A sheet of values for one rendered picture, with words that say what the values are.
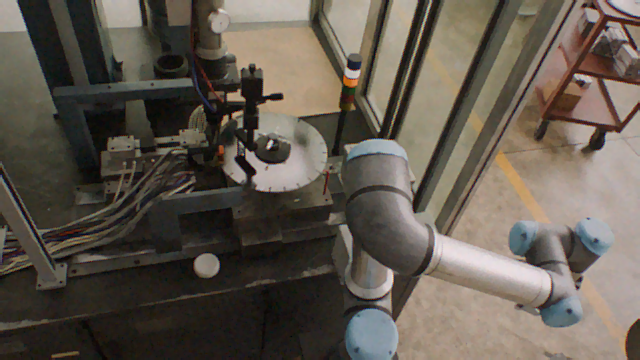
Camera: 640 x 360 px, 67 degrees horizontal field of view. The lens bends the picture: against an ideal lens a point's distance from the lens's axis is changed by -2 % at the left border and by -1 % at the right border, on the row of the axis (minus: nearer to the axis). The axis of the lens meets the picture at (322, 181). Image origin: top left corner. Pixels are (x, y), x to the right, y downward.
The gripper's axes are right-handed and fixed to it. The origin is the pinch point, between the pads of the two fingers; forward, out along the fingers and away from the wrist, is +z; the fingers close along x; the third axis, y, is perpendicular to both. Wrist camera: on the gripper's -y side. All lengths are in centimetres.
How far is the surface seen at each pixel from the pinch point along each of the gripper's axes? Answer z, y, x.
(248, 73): -34, -82, -10
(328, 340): 16.3, -35.1, -31.1
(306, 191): 6, -66, -1
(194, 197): -8, -81, -32
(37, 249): 0, -102, -64
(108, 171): 10, -119, -32
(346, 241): 1.3, -45.2, -11.4
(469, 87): -40, -37, 17
